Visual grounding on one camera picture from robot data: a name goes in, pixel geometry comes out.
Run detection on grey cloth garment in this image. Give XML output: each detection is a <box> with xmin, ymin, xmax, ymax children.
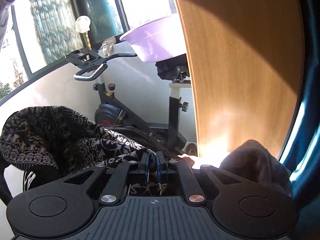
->
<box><xmin>220</xmin><ymin>140</ymin><xmax>292</xmax><ymax>196</ymax></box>

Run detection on white round lamp ornament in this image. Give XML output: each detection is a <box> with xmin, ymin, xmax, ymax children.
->
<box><xmin>75</xmin><ymin>15</ymin><xmax>92</xmax><ymax>50</ymax></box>

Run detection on wooden board panel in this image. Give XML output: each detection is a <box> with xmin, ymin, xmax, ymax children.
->
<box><xmin>176</xmin><ymin>0</ymin><xmax>304</xmax><ymax>157</ymax></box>

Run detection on black exercise bike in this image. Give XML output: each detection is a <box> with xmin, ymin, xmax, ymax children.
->
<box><xmin>66</xmin><ymin>48</ymin><xmax>197</xmax><ymax>155</ymax></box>

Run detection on black patterned knit sweater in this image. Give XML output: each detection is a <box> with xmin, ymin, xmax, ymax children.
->
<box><xmin>0</xmin><ymin>105</ymin><xmax>186</xmax><ymax>198</ymax></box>

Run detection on purple plastic basin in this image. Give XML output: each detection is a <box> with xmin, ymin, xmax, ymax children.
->
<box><xmin>119</xmin><ymin>13</ymin><xmax>187</xmax><ymax>62</ymax></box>

